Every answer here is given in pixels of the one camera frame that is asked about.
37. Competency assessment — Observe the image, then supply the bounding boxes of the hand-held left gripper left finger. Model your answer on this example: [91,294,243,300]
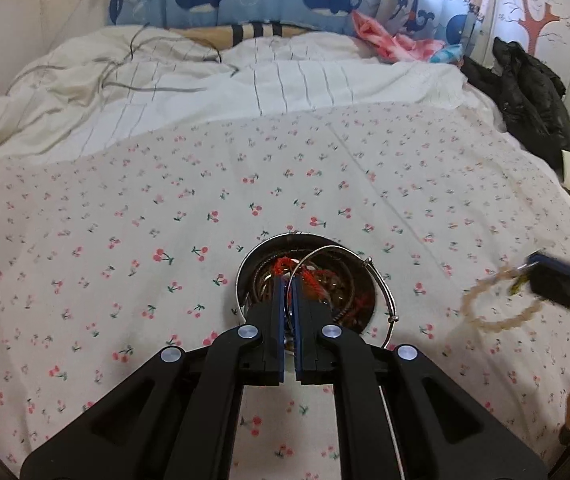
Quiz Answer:
[19,277,286,480]

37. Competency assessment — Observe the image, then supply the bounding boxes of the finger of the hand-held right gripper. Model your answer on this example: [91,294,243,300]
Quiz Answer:
[526,253,570,282]
[529,269,570,312]

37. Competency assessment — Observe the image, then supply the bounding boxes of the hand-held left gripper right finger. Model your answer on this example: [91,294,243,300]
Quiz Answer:
[290,276,548,480]

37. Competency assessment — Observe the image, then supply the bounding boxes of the red cord bracelet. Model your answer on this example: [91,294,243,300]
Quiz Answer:
[270,257,332,307]

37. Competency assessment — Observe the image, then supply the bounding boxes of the stainless steel bowl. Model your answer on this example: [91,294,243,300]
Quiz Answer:
[236,232,392,357]

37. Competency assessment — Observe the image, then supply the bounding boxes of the cream bead bracelet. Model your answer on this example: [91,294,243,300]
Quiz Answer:
[460,264,546,334]

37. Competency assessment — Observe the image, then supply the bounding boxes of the silver bangle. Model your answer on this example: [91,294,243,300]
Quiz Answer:
[292,246,400,354]

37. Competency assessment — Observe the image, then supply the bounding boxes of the black jacket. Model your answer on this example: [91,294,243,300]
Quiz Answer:
[459,36,570,172]

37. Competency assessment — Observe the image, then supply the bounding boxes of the white wardrobe with tree decal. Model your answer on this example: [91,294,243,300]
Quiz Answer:
[470,0,570,161]

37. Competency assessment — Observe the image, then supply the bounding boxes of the white striped duvet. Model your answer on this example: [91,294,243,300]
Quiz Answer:
[0,25,496,173]

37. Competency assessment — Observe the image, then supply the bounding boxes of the short whale print cushion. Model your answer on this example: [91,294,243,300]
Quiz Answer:
[387,0,472,56]

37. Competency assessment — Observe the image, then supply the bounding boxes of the pink patterned cloth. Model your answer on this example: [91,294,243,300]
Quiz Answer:
[351,10,464,64]

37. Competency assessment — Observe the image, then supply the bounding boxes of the beige striped pillow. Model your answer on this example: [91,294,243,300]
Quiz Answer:
[171,20,317,42]

